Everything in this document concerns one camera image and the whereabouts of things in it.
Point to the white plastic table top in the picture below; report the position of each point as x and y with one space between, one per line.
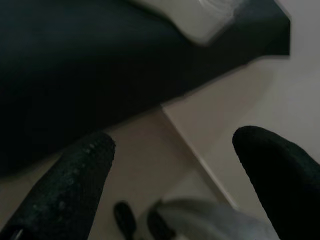
195 22

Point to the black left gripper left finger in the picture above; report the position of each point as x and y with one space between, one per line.
62 187

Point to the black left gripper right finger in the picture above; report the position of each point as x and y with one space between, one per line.
287 187

